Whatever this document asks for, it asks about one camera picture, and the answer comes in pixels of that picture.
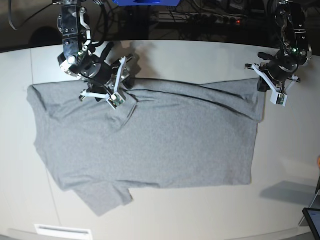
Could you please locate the black tablet device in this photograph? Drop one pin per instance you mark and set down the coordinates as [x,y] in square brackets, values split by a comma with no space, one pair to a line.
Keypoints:
[312,217]

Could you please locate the white table label strip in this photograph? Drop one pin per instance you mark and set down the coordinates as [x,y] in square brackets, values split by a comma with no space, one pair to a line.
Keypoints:
[63,232]

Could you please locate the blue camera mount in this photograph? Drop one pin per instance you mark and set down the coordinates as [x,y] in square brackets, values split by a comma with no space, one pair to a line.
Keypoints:
[170,3]

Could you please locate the black power strip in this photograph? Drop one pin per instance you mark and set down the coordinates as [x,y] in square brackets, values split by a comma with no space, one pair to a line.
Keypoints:
[215,19]

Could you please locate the grey T-shirt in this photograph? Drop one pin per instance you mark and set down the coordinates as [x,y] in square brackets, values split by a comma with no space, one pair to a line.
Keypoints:
[165,135]

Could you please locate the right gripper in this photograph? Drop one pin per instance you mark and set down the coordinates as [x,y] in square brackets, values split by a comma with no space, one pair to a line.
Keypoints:
[101,73]

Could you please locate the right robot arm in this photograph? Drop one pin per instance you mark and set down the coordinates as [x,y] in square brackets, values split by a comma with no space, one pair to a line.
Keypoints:
[78,58]

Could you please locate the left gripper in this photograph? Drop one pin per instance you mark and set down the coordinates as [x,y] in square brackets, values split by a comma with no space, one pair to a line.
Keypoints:
[278,71]

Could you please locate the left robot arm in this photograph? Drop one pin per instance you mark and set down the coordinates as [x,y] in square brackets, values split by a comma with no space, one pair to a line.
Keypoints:
[287,18]

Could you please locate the orange object at edge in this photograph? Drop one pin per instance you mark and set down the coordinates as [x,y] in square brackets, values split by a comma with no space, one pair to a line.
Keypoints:
[318,161]

